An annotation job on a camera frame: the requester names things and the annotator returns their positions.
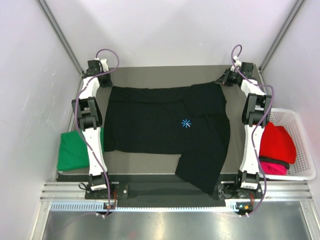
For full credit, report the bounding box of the black t-shirt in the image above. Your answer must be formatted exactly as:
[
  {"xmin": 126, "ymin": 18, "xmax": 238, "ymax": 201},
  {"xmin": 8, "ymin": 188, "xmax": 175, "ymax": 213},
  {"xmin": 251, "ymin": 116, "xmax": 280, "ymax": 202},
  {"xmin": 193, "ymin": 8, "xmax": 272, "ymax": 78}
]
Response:
[{"xmin": 103, "ymin": 82, "xmax": 231, "ymax": 194}]

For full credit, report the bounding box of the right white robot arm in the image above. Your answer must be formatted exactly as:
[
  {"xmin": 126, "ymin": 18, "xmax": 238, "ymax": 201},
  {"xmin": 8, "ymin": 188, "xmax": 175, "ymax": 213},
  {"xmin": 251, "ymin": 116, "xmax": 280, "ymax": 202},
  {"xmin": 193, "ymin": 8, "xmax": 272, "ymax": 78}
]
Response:
[{"xmin": 215, "ymin": 59, "xmax": 273, "ymax": 198}]

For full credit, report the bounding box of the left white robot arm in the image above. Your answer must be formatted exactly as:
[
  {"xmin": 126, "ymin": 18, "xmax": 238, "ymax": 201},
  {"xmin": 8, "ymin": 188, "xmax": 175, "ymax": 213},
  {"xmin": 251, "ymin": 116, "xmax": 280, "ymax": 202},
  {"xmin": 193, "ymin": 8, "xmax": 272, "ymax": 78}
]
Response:
[{"xmin": 71, "ymin": 57, "xmax": 114, "ymax": 200}]

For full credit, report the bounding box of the red t-shirt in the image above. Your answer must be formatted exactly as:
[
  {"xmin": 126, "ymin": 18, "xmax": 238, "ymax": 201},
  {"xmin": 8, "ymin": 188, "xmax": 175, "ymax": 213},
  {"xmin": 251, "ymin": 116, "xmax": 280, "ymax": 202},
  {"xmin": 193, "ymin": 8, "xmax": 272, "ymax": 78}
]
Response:
[{"xmin": 259, "ymin": 122, "xmax": 297, "ymax": 164}]

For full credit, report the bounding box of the folded green t-shirt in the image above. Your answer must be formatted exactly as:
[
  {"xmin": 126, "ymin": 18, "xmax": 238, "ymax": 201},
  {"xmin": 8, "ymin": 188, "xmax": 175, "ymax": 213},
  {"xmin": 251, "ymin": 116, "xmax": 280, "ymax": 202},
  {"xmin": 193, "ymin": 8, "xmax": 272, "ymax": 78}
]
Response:
[{"xmin": 57, "ymin": 131, "xmax": 90, "ymax": 172}]

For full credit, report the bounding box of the pink t-shirt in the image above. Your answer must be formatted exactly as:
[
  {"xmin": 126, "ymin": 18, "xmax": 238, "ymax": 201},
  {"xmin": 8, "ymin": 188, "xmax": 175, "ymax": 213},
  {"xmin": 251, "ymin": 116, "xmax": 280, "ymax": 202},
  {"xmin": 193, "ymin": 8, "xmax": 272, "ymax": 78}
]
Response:
[{"xmin": 260, "ymin": 161, "xmax": 290, "ymax": 176}]

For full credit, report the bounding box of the white plastic laundry basket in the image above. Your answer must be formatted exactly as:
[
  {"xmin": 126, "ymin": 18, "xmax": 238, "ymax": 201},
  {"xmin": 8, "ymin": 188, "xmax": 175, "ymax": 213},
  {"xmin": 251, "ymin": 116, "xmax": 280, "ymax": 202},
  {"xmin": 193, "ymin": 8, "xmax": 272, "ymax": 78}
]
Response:
[{"xmin": 265, "ymin": 108, "xmax": 316, "ymax": 181}]

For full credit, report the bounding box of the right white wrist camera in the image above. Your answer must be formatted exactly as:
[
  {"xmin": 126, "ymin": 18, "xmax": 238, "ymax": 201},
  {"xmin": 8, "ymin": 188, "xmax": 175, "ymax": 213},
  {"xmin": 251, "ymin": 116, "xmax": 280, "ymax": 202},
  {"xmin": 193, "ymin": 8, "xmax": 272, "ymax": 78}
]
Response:
[{"xmin": 230, "ymin": 55, "xmax": 242, "ymax": 73}]

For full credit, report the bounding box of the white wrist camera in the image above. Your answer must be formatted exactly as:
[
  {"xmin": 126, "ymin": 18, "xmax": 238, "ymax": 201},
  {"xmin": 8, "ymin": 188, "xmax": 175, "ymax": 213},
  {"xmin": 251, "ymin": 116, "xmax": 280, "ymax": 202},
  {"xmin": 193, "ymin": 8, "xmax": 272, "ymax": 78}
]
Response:
[
  {"xmin": 95, "ymin": 57, "xmax": 109, "ymax": 73},
  {"xmin": 230, "ymin": 55, "xmax": 242, "ymax": 73}
]

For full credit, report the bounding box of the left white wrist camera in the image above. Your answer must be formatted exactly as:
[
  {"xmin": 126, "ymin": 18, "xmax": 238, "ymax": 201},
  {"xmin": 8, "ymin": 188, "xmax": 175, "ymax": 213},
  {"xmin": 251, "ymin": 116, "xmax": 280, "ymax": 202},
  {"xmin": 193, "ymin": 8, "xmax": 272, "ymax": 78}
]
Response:
[{"xmin": 95, "ymin": 57, "xmax": 109, "ymax": 73}]

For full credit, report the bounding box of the left aluminium frame post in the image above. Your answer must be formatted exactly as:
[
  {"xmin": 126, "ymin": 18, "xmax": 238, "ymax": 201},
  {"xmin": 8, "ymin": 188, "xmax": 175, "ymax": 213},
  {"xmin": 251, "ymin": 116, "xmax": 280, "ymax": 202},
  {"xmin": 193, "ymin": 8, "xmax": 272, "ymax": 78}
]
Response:
[{"xmin": 36, "ymin": 0, "xmax": 84, "ymax": 75}]

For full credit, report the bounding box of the aluminium frame post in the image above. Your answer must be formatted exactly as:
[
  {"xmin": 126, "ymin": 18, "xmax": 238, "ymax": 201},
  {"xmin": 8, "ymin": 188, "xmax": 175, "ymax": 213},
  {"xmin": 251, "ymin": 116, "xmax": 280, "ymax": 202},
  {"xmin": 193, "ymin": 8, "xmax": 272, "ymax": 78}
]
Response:
[
  {"xmin": 258, "ymin": 0, "xmax": 306, "ymax": 73},
  {"xmin": 36, "ymin": 0, "xmax": 84, "ymax": 75}
]

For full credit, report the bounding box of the right aluminium frame post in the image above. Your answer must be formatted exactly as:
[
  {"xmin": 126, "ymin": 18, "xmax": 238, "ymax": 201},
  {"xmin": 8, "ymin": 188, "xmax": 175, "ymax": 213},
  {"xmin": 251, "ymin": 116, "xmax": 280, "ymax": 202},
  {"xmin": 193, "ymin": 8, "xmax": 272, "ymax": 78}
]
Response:
[{"xmin": 258, "ymin": 0, "xmax": 306, "ymax": 73}]

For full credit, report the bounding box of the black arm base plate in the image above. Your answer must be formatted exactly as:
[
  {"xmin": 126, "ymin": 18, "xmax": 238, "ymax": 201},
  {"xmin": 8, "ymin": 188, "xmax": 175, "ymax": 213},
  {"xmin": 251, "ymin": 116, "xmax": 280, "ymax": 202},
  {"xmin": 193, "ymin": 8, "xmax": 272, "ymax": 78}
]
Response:
[{"xmin": 84, "ymin": 173, "xmax": 263, "ymax": 201}]

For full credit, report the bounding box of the white slotted cable duct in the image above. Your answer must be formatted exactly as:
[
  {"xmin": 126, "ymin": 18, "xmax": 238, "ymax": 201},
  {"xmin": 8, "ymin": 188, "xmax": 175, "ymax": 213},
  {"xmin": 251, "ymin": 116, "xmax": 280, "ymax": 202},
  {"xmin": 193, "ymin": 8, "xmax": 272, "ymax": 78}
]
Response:
[{"xmin": 50, "ymin": 201, "xmax": 240, "ymax": 213}]

